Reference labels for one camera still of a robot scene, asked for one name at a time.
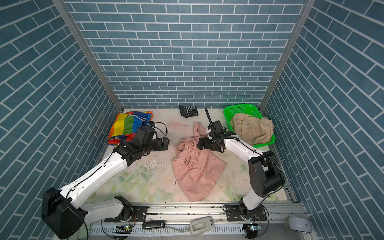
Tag green plastic basket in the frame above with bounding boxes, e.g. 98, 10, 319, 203
223, 104, 276, 148

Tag rainbow striped shorts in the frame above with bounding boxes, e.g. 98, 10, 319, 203
107, 111, 153, 145

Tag pink shorts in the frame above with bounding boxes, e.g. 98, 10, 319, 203
173, 122, 227, 202

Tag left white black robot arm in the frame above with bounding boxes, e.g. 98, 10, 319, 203
42, 137, 170, 240

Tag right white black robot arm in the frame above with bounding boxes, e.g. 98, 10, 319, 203
198, 121, 286, 211

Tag beige shorts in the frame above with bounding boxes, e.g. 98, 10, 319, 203
230, 113, 275, 145

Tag black calculator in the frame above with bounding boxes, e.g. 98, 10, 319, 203
179, 105, 199, 118

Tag grey plastic clip device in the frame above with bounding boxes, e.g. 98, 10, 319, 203
190, 216, 215, 236

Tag left green circuit board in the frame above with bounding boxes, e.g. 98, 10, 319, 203
113, 226, 132, 235

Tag green circuit board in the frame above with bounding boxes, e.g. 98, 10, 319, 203
113, 226, 132, 235
243, 224, 262, 232

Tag right green circuit board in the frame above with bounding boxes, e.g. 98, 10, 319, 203
243, 224, 262, 232

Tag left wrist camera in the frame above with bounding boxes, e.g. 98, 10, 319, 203
134, 126, 157, 143

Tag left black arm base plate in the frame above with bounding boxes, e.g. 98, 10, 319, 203
104, 206, 149, 223

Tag white slotted cable duct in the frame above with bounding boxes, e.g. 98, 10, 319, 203
89, 224, 245, 236

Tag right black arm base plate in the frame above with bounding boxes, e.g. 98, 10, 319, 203
222, 205, 268, 222

